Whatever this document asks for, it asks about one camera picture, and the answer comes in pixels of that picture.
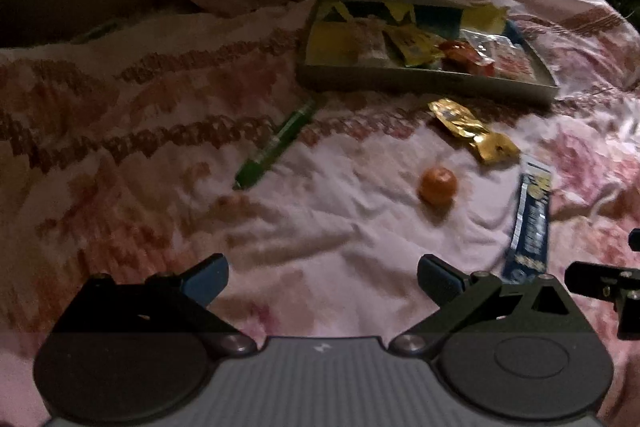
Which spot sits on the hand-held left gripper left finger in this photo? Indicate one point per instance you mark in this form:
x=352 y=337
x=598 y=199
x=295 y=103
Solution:
x=209 y=274

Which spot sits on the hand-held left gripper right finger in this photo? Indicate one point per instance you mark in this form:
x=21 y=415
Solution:
x=434 y=278

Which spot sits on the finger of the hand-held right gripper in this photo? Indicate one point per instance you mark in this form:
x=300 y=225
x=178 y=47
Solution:
x=595 y=279
x=635 y=239

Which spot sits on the blue stick snack packet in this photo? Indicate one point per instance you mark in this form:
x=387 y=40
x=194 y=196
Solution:
x=531 y=217

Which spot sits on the orange mandarin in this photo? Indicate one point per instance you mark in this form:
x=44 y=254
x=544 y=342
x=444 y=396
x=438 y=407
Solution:
x=437 y=185

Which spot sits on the green marker pen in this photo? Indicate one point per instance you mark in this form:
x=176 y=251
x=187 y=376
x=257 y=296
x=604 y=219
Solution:
x=272 y=144

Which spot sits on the gold snack packet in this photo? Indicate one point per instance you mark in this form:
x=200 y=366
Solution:
x=465 y=124

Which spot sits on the grey tin box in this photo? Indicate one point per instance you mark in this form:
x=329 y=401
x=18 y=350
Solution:
x=425 y=82

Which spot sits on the red and white snack packet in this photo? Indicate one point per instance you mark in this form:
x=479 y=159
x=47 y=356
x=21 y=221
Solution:
x=512 y=64

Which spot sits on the yellow snack packet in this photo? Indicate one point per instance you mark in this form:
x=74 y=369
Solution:
x=415 y=47

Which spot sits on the clear plastic snack packet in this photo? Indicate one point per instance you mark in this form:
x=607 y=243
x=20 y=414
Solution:
x=487 y=41

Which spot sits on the pale pink snack packet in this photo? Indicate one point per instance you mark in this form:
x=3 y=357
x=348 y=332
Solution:
x=372 y=42

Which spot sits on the pink floral blanket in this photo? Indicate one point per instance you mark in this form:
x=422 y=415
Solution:
x=150 y=117

